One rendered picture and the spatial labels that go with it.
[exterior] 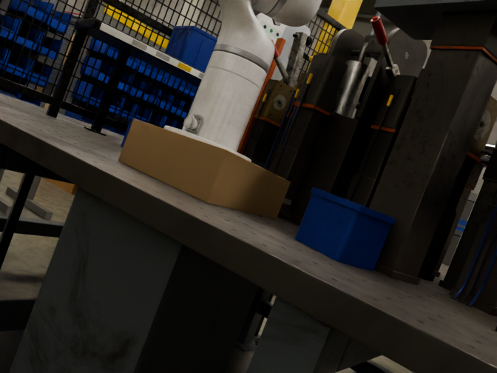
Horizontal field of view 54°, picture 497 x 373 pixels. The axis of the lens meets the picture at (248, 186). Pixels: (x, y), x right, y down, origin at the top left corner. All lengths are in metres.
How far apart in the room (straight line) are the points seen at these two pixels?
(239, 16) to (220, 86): 0.14
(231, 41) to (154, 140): 0.24
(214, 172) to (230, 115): 0.16
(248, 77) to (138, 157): 0.26
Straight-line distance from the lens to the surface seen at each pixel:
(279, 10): 1.06
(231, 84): 0.97
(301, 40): 1.53
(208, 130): 0.95
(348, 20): 2.49
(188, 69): 1.71
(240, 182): 0.89
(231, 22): 1.01
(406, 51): 1.18
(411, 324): 0.51
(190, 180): 0.87
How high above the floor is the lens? 0.78
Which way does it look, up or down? 2 degrees down
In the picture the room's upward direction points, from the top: 21 degrees clockwise
